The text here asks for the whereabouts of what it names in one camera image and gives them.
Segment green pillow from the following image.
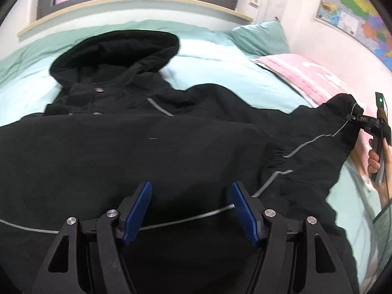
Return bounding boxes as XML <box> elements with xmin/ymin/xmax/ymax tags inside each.
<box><xmin>227</xmin><ymin>20</ymin><xmax>291</xmax><ymax>57</ymax></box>

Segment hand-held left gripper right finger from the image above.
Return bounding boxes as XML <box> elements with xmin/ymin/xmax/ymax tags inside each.
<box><xmin>230</xmin><ymin>181</ymin><xmax>357</xmax><ymax>294</ymax></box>

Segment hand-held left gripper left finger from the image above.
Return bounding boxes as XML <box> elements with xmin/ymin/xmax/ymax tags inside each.
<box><xmin>32</xmin><ymin>181</ymin><xmax>153</xmax><ymax>294</ymax></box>

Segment colourful wall map poster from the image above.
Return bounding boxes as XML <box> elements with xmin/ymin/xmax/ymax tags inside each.
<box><xmin>317</xmin><ymin>0</ymin><xmax>392</xmax><ymax>71</ymax></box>

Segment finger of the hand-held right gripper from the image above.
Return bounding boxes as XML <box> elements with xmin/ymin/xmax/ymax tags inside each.
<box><xmin>347</xmin><ymin>113</ymin><xmax>382</xmax><ymax>135</ymax></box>

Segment person's right hand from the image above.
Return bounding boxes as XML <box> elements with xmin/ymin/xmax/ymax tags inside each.
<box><xmin>367</xmin><ymin>148</ymin><xmax>381</xmax><ymax>175</ymax></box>

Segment pink pillow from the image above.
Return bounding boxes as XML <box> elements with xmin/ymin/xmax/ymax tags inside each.
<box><xmin>251</xmin><ymin>53</ymin><xmax>380</xmax><ymax>178</ymax></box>

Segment black hooded jacket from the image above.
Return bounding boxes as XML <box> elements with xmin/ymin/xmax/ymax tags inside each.
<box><xmin>0</xmin><ymin>30</ymin><xmax>365</xmax><ymax>294</ymax></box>

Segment light green bed quilt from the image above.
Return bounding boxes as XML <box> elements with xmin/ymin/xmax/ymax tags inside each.
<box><xmin>0</xmin><ymin>19</ymin><xmax>383</xmax><ymax>288</ymax></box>

